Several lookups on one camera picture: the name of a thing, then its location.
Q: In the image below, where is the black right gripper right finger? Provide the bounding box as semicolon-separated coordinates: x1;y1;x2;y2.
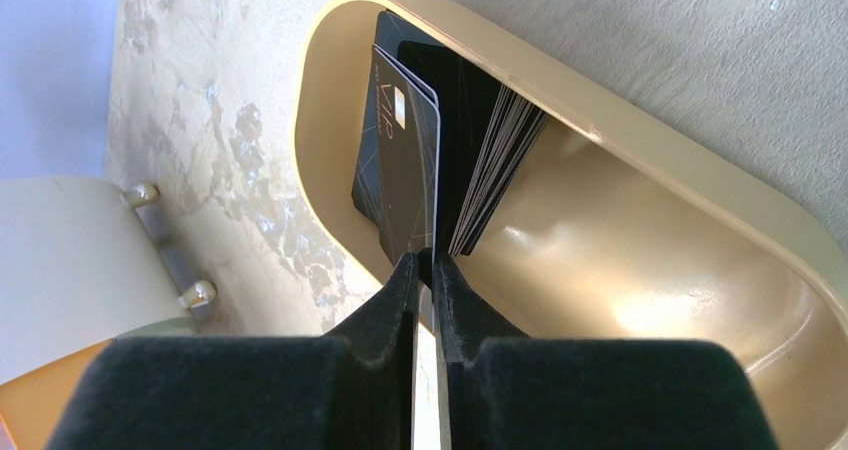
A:
431;254;777;449

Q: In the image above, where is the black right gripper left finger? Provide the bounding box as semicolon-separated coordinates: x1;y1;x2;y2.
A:
47;253;420;449

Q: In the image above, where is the black card stack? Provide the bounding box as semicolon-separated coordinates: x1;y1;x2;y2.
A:
373;10;547;256

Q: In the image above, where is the orange oval tray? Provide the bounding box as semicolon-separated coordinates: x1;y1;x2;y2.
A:
292;0;847;449

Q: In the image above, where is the white orange drawer cabinet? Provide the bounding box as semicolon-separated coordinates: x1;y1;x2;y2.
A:
1;176;217;383

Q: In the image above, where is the yellow open drawer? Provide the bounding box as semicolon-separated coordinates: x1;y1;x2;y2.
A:
1;339;113;449

